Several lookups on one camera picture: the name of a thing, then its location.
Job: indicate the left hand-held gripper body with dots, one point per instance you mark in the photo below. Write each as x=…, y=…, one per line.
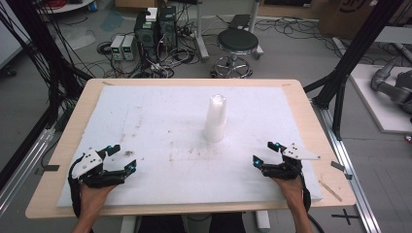
x=89, y=163

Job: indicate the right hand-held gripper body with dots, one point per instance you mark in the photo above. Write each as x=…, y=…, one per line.
x=285, y=170

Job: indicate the stack of clear plastic cups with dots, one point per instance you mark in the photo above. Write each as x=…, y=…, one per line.
x=215, y=119

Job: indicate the person's right hand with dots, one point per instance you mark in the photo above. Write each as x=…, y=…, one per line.
x=291, y=192

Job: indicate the person's left hand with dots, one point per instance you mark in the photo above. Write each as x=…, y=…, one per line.
x=92, y=197

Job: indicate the black tape piece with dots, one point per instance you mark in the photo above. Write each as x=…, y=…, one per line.
x=51, y=167
x=337, y=166

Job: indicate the thin wooden stick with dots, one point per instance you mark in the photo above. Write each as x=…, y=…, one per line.
x=330, y=191

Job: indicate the white foam mat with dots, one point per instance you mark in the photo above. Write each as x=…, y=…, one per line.
x=181, y=174

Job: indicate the white table leg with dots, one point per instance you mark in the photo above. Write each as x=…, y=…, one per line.
x=128, y=225
x=263, y=221

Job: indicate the person's left leg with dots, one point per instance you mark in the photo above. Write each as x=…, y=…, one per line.
x=160, y=225

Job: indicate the person's leg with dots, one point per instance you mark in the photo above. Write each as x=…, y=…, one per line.
x=160, y=225
x=228, y=224

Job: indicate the person's right leg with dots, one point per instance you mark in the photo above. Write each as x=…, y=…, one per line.
x=228, y=224

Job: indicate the black tape cross mark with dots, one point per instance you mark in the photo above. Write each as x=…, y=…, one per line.
x=345, y=216

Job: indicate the grey bench power supply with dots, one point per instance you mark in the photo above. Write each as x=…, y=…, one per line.
x=129, y=48
x=117, y=47

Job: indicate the white floor board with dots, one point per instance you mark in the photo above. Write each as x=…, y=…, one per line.
x=379, y=110

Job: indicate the black round stool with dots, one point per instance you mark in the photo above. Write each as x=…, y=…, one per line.
x=238, y=40

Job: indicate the black computer tower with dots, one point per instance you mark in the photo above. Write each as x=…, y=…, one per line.
x=146, y=39
x=168, y=27

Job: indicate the white stand leg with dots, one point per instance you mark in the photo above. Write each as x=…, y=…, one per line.
x=257, y=13
x=201, y=45

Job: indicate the black flat case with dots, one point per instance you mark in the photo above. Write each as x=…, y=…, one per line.
x=239, y=21

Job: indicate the white box on computer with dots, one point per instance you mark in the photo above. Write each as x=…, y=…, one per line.
x=151, y=14

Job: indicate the brown cardboard box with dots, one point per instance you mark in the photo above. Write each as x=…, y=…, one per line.
x=343, y=16

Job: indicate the aluminium floor rail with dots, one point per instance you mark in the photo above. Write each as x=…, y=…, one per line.
x=22, y=174
x=353, y=181

